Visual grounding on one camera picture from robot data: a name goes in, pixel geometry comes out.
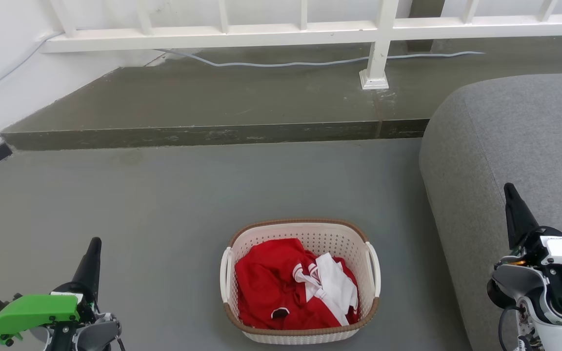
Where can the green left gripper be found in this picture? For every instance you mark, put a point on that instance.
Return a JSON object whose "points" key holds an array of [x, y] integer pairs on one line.
{"points": [[32, 309]]}

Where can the cream perforated plastic laundry basket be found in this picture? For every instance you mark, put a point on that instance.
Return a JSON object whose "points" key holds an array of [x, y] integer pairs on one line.
{"points": [[305, 336]]}

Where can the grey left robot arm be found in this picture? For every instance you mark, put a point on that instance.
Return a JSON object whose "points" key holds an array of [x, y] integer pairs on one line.
{"points": [[95, 334]]}

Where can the grey fabric sofa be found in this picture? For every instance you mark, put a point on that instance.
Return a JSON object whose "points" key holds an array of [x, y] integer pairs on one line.
{"points": [[505, 136]]}

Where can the red jersey garment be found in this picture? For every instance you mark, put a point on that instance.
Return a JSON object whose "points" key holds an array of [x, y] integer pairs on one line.
{"points": [[266, 282]]}

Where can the white garment with red trim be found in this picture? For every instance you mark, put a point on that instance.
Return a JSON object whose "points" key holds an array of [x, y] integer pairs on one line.
{"points": [[334, 282]]}

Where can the white metal railing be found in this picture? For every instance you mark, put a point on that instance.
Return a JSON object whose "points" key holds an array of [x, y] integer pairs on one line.
{"points": [[378, 29]]}

